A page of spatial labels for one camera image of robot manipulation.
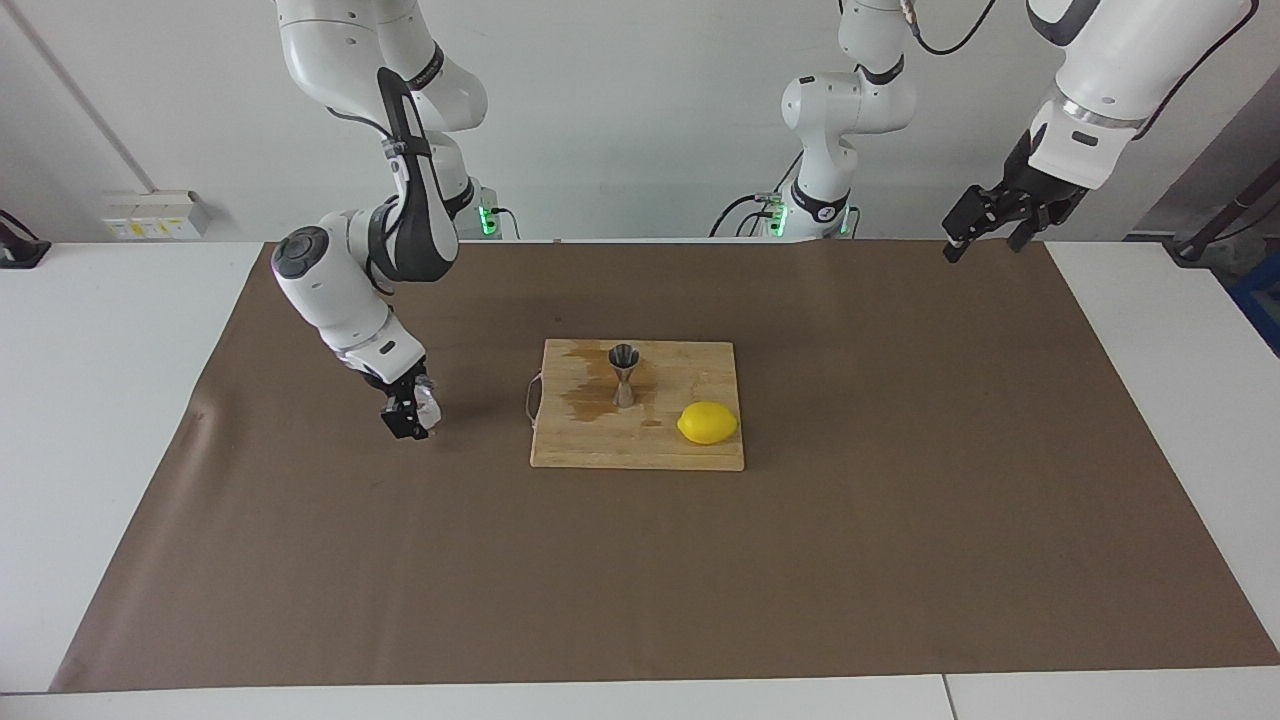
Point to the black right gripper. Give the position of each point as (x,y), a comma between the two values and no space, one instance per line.
(395,382)

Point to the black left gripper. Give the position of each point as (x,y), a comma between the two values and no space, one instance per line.
(1040,200)

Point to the small clear glass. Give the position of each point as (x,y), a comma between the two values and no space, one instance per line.
(430,410)

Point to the steel double jigger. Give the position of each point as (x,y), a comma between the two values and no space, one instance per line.
(625,395)

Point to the brown paper table mat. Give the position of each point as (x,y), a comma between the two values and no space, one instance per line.
(300,550)

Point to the black stand pole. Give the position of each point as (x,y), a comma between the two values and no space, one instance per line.
(1215,225)

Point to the wooden cutting board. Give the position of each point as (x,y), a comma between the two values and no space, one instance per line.
(620,445)

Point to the blue crate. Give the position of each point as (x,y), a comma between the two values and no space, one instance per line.
(1262,300)

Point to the yellow lemon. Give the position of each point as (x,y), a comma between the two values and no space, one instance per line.
(708,422)

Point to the white wall socket box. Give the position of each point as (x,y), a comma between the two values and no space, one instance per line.
(150,225)

